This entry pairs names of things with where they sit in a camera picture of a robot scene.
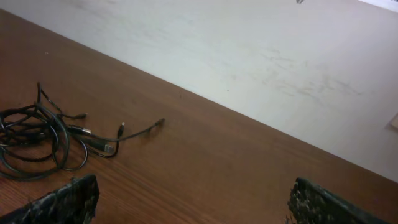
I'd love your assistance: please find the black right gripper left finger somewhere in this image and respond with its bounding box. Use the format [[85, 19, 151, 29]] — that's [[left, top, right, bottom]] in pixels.
[[1, 174, 100, 224]]

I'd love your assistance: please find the thick black USB cable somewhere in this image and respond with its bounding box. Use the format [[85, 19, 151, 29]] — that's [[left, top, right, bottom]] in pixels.
[[0, 104, 116, 181]]

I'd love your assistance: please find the thin black micro-USB cable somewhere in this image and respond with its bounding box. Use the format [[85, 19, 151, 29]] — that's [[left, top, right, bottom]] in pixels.
[[67, 118, 165, 159]]

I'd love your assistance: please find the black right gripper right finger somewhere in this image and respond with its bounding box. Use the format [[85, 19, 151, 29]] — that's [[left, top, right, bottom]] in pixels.
[[285, 177, 388, 224]]

